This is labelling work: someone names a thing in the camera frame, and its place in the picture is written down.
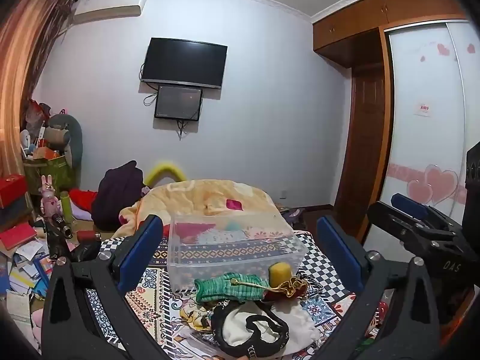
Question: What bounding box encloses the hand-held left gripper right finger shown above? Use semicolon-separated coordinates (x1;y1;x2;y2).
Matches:
316;215;442;360

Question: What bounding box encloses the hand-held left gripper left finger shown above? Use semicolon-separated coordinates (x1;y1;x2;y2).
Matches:
41;214;166;360

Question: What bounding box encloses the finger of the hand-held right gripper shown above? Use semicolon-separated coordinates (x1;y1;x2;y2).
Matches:
391;193;452;226
367;202;466;256

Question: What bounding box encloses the black patterned cloth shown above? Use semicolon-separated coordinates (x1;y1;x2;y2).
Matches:
296;274;325;298

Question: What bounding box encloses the red gold drawstring pouch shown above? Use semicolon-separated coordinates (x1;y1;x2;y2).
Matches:
230;277;307;302

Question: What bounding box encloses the yellow sponge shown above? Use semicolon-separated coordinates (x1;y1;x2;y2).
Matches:
268;262;292;284

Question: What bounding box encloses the green knitted sock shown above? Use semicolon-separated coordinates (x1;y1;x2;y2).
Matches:
194;273;270;304

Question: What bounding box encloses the clear plastic storage box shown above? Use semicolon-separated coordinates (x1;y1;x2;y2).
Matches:
167;212;309;294

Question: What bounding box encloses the white black trimmed cloth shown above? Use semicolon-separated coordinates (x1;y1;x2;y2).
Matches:
212;300;322;359

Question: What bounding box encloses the purple slipper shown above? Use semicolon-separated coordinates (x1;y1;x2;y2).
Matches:
283;209;304;226

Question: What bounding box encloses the dark purple clothing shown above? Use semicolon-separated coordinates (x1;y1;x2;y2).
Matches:
91;160;145;232

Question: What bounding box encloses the red cloth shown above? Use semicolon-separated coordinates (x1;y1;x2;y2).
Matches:
68;188;99;214

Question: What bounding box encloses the beige fleece blanket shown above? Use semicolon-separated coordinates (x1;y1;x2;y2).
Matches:
112;179;295;239

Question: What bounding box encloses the black flashlight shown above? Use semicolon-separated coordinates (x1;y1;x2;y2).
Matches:
52;214;73;239

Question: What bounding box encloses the wooden door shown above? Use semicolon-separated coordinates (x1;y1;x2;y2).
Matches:
334;62;387;218

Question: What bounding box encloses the green bottle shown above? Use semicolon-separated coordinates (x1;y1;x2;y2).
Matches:
60;191;74;223

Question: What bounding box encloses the yellow foam noodle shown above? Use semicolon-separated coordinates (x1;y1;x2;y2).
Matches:
145;161;187;187

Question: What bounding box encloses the cartoon print bag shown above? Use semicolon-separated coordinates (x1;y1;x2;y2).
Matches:
180;303;215;331

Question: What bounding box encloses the pink rabbit figure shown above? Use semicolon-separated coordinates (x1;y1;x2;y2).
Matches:
39;175;63;218

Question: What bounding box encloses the green shopping bag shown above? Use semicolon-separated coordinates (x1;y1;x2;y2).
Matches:
24;154;76;193

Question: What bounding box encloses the pile of papers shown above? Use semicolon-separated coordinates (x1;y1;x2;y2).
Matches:
0;240;55;331

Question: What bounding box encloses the red book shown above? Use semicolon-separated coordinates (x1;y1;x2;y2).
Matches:
0;222;38;251

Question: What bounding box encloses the dark box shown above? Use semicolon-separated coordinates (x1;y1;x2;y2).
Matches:
0;200;33;233

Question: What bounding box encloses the grey plush toy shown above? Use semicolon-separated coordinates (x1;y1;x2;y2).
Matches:
49;113;83;168

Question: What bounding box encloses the red box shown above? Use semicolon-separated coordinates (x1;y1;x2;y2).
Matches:
0;174;29;209

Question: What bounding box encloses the red plastic bag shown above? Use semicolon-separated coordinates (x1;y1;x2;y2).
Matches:
25;99;52;130

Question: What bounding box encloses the wooden wardrobe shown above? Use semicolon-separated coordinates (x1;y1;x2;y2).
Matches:
312;0;480;248

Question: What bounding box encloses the brown curtain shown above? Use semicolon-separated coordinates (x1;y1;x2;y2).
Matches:
0;0;78;181

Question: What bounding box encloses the white air conditioner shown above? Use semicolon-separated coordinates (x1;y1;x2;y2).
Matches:
73;0;148;27

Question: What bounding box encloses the small black wall monitor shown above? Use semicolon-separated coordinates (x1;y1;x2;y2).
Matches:
154;85;203;122

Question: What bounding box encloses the wall-mounted black television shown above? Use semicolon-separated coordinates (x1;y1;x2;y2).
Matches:
140;37;228;90

